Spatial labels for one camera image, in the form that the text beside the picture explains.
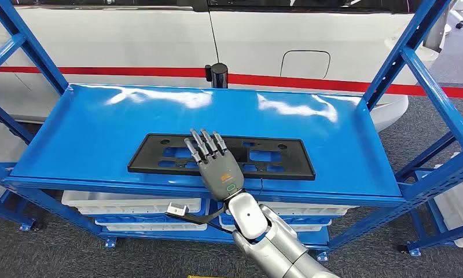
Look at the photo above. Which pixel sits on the white wheeled chair base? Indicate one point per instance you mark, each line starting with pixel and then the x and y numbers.
pixel 457 17

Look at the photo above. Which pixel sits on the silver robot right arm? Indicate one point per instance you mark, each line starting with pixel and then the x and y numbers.
pixel 277 245

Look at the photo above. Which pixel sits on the black plastic plate bracket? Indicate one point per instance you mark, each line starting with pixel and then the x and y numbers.
pixel 296 161

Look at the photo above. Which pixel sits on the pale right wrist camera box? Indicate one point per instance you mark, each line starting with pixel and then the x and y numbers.
pixel 177 209

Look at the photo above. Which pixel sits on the white plastic bin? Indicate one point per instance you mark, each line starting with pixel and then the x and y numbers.
pixel 459 207
pixel 312 228
pixel 151 227
pixel 304 209
pixel 132 203

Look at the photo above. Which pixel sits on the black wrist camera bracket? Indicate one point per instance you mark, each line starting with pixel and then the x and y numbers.
pixel 200 220

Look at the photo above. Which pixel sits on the red barrier belt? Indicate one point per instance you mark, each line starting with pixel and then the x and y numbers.
pixel 101 71
pixel 331 84

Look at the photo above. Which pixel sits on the white car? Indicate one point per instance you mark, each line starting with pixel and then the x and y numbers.
pixel 101 38

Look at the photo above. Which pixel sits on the black barrier post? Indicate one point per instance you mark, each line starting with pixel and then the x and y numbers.
pixel 219 75

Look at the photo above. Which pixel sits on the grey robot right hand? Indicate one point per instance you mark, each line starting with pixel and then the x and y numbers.
pixel 220 176

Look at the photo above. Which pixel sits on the blue metal shelf rack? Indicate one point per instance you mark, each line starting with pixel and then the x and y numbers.
pixel 101 126

